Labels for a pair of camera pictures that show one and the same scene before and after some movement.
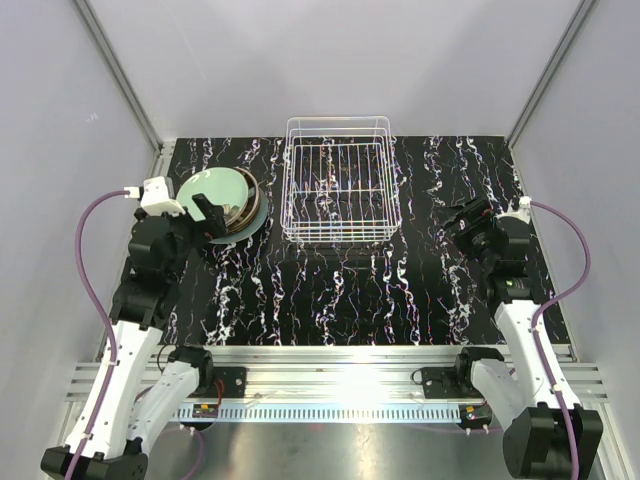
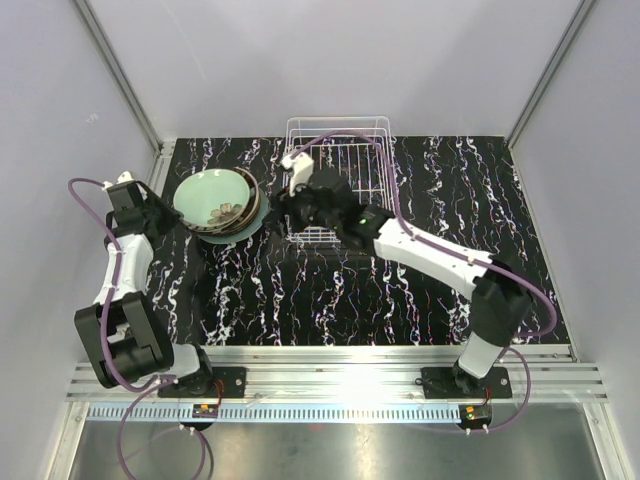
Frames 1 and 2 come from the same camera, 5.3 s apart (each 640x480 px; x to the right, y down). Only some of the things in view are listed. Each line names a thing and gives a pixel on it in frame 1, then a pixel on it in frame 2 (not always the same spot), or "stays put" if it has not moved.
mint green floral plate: (223, 186) stays put
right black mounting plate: (442, 383) stays put
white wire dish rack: (341, 180) stays put
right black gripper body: (476, 237) -> (304, 211)
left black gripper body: (188, 234) -> (159, 211)
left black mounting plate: (228, 382) stays put
